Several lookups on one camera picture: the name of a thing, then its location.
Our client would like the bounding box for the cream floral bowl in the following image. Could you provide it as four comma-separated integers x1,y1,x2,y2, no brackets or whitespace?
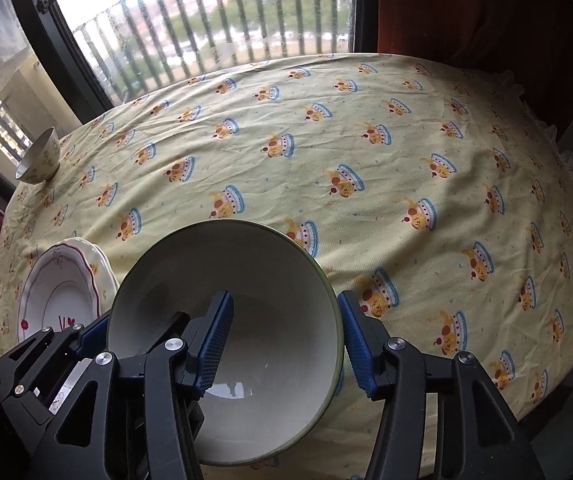
14,126,60,184

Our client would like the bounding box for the yellow floral white plate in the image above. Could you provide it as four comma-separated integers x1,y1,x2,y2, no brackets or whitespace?
64,236,120,311

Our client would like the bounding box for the yellow printed tablecloth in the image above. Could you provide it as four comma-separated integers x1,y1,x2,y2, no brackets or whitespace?
0,52,573,480

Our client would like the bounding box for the red-trimmed white plate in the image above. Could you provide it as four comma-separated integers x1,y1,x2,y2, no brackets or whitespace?
16,241,102,346

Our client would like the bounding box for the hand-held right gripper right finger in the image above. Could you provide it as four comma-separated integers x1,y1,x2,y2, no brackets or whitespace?
337,290,547,480

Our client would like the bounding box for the orange curtain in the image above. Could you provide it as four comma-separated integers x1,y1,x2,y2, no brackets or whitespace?
377,0,573,131

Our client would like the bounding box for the cream bowl green pattern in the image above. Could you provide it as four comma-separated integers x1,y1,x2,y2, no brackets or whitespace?
106,219,346,467

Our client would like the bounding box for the balcony railing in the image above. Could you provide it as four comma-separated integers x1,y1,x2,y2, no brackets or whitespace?
71,0,357,106

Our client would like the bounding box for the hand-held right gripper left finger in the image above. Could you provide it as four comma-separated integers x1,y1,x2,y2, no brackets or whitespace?
31,289,236,480

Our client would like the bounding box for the dark window frame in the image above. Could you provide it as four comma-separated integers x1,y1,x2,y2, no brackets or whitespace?
0,0,382,211

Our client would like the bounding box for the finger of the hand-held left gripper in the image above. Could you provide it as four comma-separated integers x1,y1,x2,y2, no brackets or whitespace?
119,311,190,362
69,313,114,360

